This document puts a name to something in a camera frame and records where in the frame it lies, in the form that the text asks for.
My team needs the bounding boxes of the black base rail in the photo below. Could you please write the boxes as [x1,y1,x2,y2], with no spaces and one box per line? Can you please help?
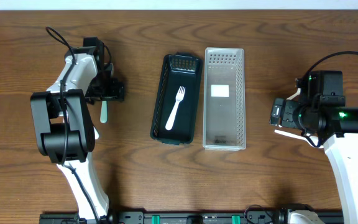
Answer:
[39,203,344,224]

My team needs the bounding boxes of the left black cable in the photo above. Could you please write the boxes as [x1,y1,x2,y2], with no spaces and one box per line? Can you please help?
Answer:
[45,26,113,224]

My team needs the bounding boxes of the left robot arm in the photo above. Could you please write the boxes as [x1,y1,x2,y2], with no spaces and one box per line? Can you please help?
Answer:
[30,37,125,223]

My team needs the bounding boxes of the clear plastic basket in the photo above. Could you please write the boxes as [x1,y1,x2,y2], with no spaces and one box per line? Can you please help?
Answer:
[203,47,246,151]

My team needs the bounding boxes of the white plastic fork angled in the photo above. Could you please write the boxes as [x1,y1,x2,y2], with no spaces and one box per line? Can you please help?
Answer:
[93,126,99,139]

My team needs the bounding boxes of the white label in clear basket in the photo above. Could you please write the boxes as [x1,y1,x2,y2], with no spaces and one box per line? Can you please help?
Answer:
[211,85,229,98]

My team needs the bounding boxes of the black plastic basket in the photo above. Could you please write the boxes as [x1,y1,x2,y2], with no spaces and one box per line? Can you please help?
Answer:
[150,53,203,145]

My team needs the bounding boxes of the white plastic fork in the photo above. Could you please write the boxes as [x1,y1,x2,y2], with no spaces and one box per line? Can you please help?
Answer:
[165,86,186,131]

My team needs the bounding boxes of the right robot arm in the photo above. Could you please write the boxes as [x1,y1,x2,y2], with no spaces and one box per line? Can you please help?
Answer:
[269,70,358,223]

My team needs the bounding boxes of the pale green plastic fork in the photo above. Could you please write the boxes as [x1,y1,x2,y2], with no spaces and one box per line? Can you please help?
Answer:
[100,101,108,123]

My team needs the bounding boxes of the white plastic spoon lowest right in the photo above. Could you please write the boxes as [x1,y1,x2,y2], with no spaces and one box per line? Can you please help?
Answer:
[274,129,324,149]

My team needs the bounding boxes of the white plastic spoon top right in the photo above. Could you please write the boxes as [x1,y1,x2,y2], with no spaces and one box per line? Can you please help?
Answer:
[287,88,301,100]

